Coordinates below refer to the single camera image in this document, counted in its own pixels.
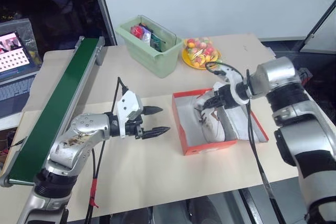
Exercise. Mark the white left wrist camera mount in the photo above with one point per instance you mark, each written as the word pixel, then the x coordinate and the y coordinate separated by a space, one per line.
pixel 128 103

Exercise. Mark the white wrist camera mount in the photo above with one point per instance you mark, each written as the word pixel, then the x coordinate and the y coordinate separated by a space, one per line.
pixel 128 103
pixel 232 75

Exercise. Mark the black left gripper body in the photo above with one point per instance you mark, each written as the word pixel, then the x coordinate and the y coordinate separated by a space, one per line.
pixel 132 129

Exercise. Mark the orange cardboard shoebox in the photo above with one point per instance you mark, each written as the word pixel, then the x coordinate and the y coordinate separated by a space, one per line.
pixel 210 148

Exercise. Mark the grey translucent bag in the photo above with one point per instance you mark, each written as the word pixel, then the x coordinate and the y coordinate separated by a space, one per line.
pixel 15 26

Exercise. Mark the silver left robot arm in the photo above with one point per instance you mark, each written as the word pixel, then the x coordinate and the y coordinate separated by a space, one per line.
pixel 86 127

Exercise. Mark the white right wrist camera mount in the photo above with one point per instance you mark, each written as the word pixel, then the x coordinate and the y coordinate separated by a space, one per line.
pixel 232 75

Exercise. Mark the green conveyor belt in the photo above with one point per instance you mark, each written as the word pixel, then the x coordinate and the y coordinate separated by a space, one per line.
pixel 65 98

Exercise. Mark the green printed packet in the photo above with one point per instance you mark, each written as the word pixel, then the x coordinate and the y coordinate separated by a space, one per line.
pixel 157 41

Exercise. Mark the aluminium frame post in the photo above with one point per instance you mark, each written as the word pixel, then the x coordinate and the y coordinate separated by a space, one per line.
pixel 105 9

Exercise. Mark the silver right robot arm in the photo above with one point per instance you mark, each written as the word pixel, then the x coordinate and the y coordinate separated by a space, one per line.
pixel 278 77

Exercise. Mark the open laptop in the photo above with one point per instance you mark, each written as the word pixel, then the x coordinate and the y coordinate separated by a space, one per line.
pixel 13 56

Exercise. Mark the diagonal grey frame strut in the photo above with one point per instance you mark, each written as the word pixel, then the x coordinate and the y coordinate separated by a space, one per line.
pixel 315 31

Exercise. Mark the white sneaker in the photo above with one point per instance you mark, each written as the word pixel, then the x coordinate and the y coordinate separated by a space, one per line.
pixel 215 129

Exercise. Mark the silvery plastic packet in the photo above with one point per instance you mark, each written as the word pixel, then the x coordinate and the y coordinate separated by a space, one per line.
pixel 146 36

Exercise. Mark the yellow plate of candy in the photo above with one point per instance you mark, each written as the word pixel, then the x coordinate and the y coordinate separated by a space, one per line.
pixel 200 48

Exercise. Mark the small grey device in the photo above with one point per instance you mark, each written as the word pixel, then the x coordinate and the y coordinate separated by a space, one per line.
pixel 305 74

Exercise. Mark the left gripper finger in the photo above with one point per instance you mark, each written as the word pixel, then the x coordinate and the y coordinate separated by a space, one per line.
pixel 152 110
pixel 157 131

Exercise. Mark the beige cardboard table sheet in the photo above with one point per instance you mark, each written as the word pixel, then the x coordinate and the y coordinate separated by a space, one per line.
pixel 157 176
pixel 236 56

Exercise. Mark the red round toy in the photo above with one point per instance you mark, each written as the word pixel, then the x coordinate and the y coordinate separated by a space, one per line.
pixel 137 31

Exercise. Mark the pale green plastic bin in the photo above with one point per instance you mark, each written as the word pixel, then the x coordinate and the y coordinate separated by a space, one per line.
pixel 152 61

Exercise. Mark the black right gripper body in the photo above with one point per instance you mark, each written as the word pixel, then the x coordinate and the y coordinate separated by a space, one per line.
pixel 225 96

